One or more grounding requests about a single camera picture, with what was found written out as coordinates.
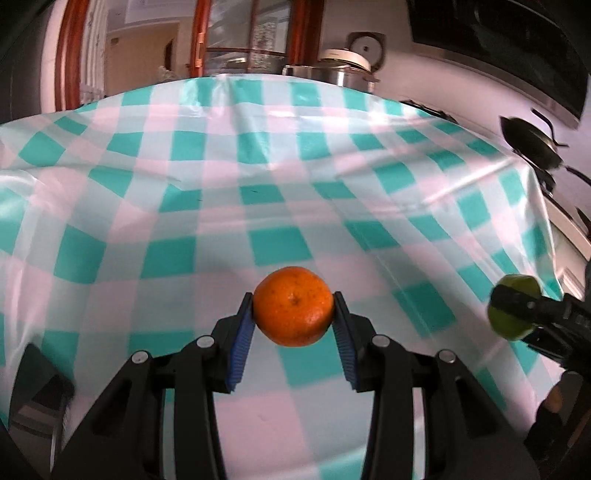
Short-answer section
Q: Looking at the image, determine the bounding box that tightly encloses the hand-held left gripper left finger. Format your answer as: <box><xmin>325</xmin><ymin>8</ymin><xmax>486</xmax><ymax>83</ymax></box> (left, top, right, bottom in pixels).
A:
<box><xmin>50</xmin><ymin>292</ymin><xmax>254</xmax><ymax>480</ymax></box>

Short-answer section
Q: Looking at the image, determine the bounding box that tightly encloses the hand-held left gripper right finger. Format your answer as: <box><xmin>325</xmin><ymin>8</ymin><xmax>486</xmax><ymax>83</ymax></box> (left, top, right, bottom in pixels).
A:
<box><xmin>333</xmin><ymin>291</ymin><xmax>541</xmax><ymax>480</ymax></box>

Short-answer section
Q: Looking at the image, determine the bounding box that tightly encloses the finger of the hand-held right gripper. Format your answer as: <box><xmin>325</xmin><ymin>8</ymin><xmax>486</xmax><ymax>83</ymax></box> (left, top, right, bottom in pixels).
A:
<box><xmin>489</xmin><ymin>283</ymin><xmax>563</xmax><ymax>325</ymax></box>

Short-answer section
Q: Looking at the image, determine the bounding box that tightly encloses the small green tomato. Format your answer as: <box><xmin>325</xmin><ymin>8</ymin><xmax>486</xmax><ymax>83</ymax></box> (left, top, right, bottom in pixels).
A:
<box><xmin>488</xmin><ymin>274</ymin><xmax>543</xmax><ymax>341</ymax></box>

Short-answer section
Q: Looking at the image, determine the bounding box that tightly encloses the large orange mandarin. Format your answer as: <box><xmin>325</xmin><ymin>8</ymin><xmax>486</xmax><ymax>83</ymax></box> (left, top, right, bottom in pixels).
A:
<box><xmin>253</xmin><ymin>267</ymin><xmax>334</xmax><ymax>347</ymax></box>

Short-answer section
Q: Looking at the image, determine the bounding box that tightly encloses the black frying pan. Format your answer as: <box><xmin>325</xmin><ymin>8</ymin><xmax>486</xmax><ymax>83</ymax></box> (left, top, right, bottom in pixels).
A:
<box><xmin>500</xmin><ymin>108</ymin><xmax>570</xmax><ymax>169</ymax></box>

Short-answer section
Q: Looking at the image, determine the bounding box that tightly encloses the teal checkered tablecloth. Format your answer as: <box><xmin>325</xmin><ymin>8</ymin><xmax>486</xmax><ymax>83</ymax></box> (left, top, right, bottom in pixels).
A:
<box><xmin>0</xmin><ymin>74</ymin><xmax>566</xmax><ymax>480</ymax></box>

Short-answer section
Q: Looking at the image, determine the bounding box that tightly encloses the black stove grate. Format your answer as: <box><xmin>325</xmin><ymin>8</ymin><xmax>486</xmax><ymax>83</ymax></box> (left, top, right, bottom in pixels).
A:
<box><xmin>401</xmin><ymin>99</ymin><xmax>459</xmax><ymax>123</ymax></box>

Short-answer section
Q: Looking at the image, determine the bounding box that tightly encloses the black range hood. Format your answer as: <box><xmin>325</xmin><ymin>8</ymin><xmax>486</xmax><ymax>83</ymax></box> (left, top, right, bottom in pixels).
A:
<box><xmin>406</xmin><ymin>0</ymin><xmax>583</xmax><ymax>131</ymax></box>

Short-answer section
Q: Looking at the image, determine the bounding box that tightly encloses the steel rice cooker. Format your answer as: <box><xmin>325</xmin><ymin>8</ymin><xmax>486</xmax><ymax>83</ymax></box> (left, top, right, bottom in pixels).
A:
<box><xmin>281</xmin><ymin>31</ymin><xmax>387</xmax><ymax>94</ymax></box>

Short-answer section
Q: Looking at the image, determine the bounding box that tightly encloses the wooden glass door cabinet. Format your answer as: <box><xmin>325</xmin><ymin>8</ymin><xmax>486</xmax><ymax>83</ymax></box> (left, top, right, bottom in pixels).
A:
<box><xmin>55</xmin><ymin>0</ymin><xmax>324</xmax><ymax>112</ymax></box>

